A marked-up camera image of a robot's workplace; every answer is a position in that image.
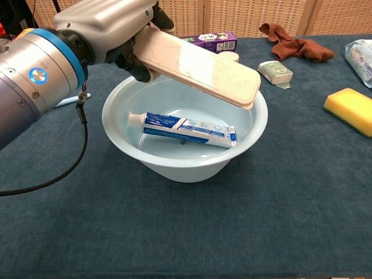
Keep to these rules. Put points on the yellow sponge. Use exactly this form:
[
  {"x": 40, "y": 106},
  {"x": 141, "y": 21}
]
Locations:
[{"x": 351, "y": 107}]

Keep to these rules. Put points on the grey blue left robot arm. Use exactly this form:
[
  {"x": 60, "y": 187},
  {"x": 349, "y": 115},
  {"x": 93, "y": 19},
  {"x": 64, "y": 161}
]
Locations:
[{"x": 29, "y": 87}]

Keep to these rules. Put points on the green wrapped soap bar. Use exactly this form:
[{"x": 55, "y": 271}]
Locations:
[{"x": 274, "y": 71}]

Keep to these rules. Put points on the light blue wet wipes pack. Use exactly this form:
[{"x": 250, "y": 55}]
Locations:
[{"x": 360, "y": 61}]

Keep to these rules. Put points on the purple toothpaste box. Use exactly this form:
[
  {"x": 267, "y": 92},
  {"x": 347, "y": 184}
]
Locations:
[{"x": 221, "y": 42}]

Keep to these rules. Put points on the blue white toothpaste tube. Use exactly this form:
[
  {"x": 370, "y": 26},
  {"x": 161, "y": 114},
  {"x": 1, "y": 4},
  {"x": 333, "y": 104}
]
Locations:
[{"x": 180, "y": 128}]

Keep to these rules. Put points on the brown crumpled cloth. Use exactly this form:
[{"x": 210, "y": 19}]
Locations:
[{"x": 302, "y": 49}]

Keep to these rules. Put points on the small white round jar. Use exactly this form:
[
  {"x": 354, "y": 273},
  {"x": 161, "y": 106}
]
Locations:
[{"x": 231, "y": 55}]

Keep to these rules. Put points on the wicker folding screen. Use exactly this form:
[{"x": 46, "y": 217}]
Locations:
[{"x": 247, "y": 14}]

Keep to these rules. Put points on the light blue plastic basin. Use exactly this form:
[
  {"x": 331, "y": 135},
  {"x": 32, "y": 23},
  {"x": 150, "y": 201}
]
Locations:
[{"x": 186, "y": 165}]

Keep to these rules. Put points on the pink beige toothbrush case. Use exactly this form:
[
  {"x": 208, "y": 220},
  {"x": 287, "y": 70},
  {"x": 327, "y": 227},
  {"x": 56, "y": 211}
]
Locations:
[{"x": 203, "y": 69}]

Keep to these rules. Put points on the black tripod stand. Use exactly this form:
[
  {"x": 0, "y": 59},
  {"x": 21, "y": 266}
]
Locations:
[{"x": 56, "y": 5}]

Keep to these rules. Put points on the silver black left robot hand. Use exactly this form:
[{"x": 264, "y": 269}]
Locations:
[{"x": 110, "y": 23}]

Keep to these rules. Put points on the teal tablecloth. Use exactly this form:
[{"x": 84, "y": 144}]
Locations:
[{"x": 186, "y": 232}]

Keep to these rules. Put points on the light blue toothbrush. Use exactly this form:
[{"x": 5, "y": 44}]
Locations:
[{"x": 67, "y": 101}]

